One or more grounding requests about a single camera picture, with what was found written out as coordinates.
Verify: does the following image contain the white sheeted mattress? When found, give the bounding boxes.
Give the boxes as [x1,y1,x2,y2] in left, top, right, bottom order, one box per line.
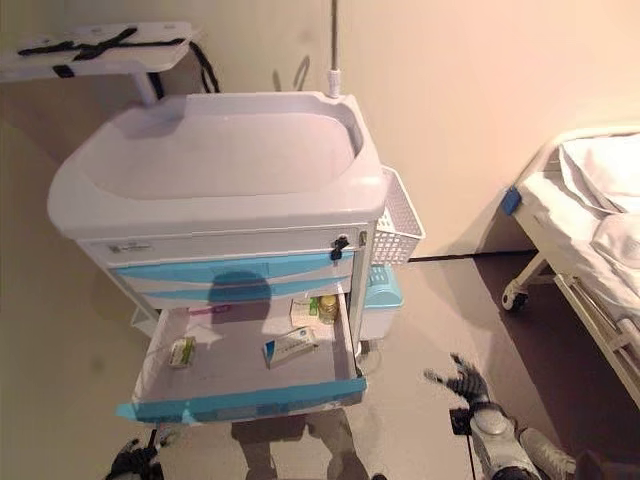
[517,164,640,321]

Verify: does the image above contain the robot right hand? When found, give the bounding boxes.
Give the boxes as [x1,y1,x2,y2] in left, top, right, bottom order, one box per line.
[423,352,489,410]

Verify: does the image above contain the white medical cart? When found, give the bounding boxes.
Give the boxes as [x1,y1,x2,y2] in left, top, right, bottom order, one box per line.
[47,91,390,374]

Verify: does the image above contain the blue handled cart drawer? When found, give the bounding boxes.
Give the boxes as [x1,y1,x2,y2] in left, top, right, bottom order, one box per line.
[114,292,369,426]
[112,274,354,310]
[109,252,354,289]

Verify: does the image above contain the yellow medicine bottle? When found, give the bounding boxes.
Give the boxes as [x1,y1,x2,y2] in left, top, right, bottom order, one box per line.
[317,294,341,326]

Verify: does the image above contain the white blue medicine box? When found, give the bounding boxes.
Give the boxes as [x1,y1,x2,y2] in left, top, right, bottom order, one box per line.
[262,327,321,370]

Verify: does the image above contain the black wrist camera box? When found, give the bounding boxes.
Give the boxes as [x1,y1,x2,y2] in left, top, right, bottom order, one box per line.
[449,407,474,437]

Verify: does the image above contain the white hospital bed frame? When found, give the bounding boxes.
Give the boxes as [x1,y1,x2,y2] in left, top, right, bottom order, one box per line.
[492,127,640,406]

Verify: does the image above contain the white medicine box green stripe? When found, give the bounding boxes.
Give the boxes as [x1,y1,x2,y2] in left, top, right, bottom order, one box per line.
[289,298,321,327]

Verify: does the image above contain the dark hanging strap loop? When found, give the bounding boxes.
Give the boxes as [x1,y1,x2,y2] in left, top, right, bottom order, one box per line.
[187,39,221,94]

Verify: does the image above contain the dark crossed board straps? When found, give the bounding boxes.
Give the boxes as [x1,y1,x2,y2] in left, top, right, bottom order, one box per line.
[18,27,184,61]

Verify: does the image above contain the white plastic mesh basket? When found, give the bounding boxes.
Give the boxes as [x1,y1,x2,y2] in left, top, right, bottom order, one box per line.
[372,167,426,266]

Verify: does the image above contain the white quilt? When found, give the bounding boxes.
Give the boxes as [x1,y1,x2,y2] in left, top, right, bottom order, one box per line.
[557,132,640,281]

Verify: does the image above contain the white lockable cart drawer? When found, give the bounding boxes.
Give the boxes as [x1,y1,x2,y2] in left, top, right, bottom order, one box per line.
[77,227,364,271]

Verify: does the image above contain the white bin blue lid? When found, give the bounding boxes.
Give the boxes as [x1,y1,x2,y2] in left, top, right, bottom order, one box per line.
[359,263,404,341]

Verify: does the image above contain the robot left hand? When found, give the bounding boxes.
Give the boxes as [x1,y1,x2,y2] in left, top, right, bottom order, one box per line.
[108,438,162,480]

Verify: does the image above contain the metal infusion pole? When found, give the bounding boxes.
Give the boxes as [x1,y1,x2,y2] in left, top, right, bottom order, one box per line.
[327,0,346,99]

